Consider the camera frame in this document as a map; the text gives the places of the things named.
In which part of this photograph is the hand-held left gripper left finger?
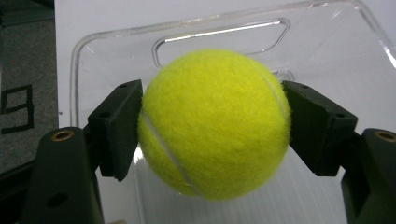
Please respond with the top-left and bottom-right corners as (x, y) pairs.
(18, 78), (144, 224)

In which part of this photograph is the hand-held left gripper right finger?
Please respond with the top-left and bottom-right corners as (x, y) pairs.
(282, 81), (396, 224)

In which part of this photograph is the clear plastic tray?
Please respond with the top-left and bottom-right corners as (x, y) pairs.
(69, 0), (396, 224)

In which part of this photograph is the yellow tennis ball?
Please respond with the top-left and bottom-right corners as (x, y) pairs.
(137, 49), (292, 201)

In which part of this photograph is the black floor frame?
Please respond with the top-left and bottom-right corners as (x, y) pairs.
(0, 84), (35, 135)

